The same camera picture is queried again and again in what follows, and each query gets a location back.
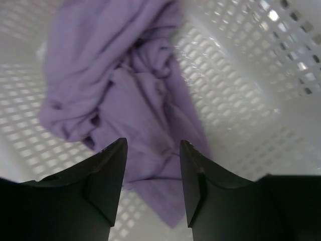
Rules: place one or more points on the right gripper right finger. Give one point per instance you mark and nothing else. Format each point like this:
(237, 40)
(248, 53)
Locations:
(221, 205)

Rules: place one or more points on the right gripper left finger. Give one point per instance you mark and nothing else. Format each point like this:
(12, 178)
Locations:
(78, 203)

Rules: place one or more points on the white plastic basket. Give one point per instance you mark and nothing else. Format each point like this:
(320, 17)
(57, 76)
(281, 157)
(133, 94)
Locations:
(252, 68)

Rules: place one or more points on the purple t shirt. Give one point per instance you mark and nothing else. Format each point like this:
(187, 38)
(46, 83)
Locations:
(111, 73)

